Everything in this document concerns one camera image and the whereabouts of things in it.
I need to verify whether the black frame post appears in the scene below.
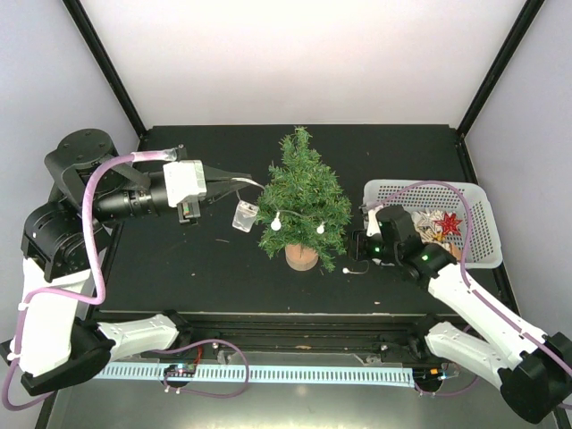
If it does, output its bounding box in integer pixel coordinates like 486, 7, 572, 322
62, 0, 147, 139
457, 0, 545, 139

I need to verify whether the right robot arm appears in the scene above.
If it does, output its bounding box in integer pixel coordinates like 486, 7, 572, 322
349, 206, 571, 424

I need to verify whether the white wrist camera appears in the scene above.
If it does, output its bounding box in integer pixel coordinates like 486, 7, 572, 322
163, 160, 207, 207
360, 202, 383, 238

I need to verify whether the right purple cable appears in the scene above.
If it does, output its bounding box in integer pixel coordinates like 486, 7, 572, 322
366, 180, 572, 410

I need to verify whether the left black frame post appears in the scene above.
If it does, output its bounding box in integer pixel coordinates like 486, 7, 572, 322
62, 0, 147, 139

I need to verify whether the small green christmas tree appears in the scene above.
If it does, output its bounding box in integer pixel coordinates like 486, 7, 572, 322
257, 127, 351, 273

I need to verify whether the purple cable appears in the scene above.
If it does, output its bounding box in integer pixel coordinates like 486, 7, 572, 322
366, 180, 572, 410
0, 149, 178, 411

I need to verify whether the white perforated plastic basket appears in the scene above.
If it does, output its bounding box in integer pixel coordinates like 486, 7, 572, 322
363, 180, 503, 270

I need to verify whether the wooden tree base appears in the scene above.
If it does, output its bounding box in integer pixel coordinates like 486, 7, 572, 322
285, 244, 319, 272

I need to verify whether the white slotted cable duct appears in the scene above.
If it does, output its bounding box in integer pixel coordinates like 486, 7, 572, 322
96, 362, 415, 388

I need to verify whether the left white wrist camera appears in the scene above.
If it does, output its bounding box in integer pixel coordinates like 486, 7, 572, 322
163, 160, 207, 207

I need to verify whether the clear battery box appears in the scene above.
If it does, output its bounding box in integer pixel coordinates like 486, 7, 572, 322
231, 200, 259, 232

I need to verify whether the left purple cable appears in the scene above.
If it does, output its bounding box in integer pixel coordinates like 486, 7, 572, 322
0, 149, 178, 411

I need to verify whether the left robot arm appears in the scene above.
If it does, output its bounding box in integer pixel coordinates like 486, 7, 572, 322
4, 129, 250, 402

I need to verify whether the red star ornament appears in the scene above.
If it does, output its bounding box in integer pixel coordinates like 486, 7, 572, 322
434, 213, 462, 236

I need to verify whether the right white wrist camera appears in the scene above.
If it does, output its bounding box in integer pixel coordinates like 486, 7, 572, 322
360, 202, 383, 238

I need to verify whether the right black frame post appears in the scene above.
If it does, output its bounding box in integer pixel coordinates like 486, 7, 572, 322
457, 0, 545, 139

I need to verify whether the white bulb light string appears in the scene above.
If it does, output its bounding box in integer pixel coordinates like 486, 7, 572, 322
223, 176, 371, 275

